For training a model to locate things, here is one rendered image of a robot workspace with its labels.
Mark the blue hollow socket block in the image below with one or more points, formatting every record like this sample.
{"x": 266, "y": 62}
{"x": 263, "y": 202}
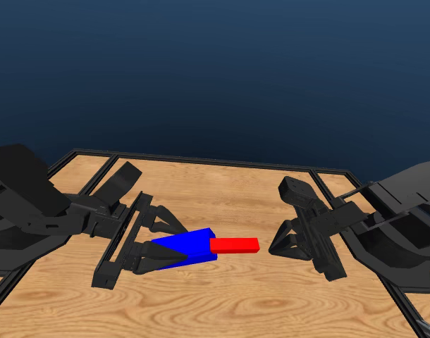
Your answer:
{"x": 187, "y": 246}

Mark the thin red peg bar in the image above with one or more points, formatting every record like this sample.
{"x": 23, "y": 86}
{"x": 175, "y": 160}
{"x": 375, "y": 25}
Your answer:
{"x": 234, "y": 245}

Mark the black table frame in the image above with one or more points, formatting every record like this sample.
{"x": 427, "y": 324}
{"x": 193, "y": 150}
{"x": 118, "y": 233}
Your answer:
{"x": 201, "y": 160}

